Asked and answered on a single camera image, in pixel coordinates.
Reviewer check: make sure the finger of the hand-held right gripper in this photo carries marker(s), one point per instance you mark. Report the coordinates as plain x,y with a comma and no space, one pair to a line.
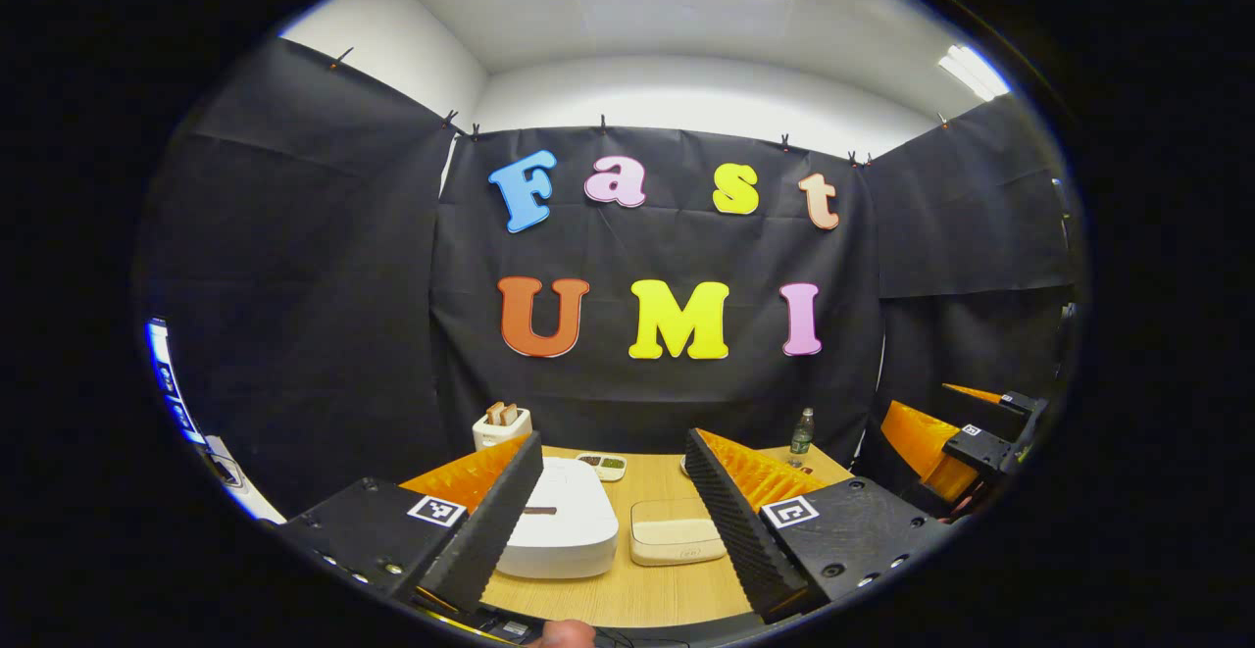
1020,403
927,442

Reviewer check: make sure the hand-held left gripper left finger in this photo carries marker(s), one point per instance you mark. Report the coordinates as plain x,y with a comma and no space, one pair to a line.
490,530

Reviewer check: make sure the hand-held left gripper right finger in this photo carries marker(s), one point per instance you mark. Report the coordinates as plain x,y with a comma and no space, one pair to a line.
745,530

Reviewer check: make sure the clear dish of rice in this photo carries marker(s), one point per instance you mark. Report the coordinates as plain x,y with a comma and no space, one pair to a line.
678,535

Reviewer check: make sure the white rice cooker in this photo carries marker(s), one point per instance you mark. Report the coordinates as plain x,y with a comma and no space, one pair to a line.
569,530

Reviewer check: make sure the white toaster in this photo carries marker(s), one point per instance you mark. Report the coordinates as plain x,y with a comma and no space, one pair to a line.
502,434

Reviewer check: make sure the clear water bottle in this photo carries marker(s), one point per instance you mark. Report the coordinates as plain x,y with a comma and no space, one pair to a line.
802,437

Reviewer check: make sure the toast slice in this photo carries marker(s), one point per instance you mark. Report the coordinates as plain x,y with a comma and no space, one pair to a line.
509,415
494,413

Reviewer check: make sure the white divided bean dish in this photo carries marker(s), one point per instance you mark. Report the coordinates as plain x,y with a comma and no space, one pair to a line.
603,467

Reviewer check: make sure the small ceiling light panel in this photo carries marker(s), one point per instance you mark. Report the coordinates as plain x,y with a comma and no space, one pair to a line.
974,72

